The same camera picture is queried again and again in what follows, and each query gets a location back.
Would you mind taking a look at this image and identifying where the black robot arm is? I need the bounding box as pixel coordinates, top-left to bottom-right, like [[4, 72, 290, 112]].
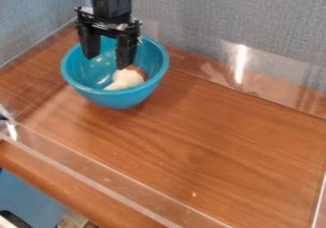
[[75, 0, 143, 70]]

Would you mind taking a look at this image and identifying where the white mushroom with red cap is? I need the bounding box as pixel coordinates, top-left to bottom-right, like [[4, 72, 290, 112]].
[[104, 65, 147, 91]]

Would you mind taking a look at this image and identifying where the clear acrylic barrier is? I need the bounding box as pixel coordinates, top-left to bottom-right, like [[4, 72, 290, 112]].
[[0, 27, 326, 228]]

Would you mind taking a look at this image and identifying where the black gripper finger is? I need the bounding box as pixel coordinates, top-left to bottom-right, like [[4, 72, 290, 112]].
[[78, 23, 100, 59], [116, 33, 138, 70]]

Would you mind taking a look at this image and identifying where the blue plastic bowl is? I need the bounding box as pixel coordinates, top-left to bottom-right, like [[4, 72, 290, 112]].
[[61, 36, 171, 109]]

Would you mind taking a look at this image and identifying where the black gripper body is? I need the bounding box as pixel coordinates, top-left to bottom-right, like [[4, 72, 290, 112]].
[[75, 7, 143, 45]]

